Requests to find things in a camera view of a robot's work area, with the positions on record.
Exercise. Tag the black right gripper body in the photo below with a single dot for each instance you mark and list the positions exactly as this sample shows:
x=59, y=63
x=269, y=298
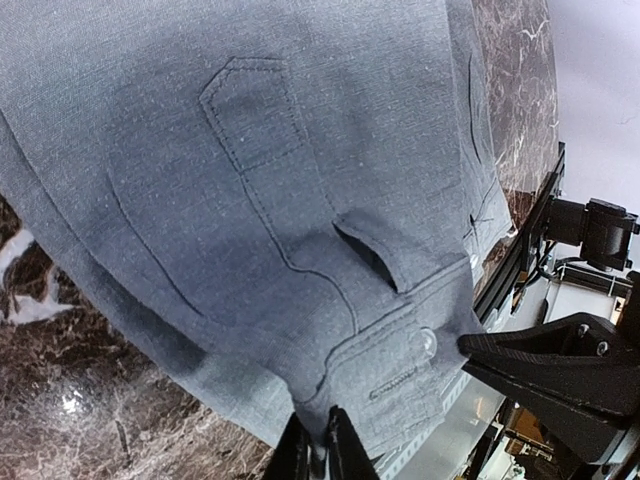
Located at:
x=579, y=376

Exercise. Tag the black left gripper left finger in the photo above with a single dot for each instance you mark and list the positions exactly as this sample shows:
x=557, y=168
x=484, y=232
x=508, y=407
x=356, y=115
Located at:
x=291, y=457

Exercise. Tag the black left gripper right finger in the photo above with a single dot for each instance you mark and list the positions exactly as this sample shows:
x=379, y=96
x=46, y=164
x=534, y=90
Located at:
x=348, y=459

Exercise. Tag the grey long sleeve shirt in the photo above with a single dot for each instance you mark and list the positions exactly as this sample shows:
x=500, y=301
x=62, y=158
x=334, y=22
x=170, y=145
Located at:
x=284, y=204

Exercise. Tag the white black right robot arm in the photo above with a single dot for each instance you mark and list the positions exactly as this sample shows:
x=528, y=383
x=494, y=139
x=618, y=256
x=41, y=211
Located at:
x=603, y=231

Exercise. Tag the white slotted cable duct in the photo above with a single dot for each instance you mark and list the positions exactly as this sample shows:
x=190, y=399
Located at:
x=390, y=464

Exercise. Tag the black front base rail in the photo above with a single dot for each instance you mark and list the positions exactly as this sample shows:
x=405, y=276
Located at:
x=515, y=255

